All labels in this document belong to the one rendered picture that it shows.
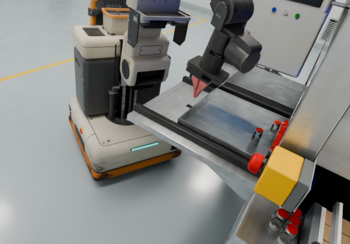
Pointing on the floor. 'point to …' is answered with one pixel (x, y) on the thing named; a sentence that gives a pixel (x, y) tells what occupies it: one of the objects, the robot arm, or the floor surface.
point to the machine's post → (320, 104)
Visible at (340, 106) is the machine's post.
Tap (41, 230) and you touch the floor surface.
